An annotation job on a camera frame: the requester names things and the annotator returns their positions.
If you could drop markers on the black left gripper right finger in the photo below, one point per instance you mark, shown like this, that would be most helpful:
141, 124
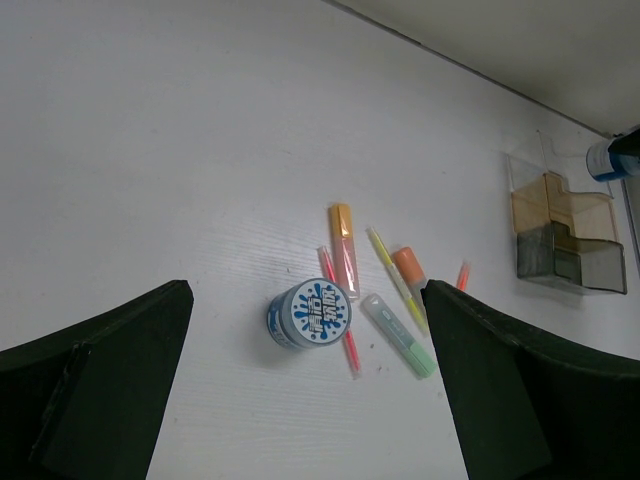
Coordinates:
528, 404

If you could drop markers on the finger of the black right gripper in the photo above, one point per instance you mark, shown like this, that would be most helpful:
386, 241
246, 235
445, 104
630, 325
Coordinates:
626, 143

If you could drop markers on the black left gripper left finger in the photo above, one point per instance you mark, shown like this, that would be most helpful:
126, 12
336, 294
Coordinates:
88, 401

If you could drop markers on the blue round putty jar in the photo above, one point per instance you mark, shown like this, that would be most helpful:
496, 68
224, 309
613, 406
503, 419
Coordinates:
313, 314

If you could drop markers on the tiered acrylic organizer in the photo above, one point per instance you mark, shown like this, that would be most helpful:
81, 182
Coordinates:
564, 222

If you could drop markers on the green-capped clear highlighter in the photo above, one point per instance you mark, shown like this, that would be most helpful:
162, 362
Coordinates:
414, 355

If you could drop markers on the thin orange pen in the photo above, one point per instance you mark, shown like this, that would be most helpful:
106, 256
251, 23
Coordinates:
463, 276

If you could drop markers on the orange-capped clear highlighter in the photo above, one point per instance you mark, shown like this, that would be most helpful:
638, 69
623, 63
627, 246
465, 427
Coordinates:
410, 270

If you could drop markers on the thin yellow pen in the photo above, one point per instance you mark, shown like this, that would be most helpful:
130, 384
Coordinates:
396, 278

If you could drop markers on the yellow-capped pink highlighter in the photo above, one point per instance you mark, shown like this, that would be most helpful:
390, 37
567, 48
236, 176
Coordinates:
343, 244

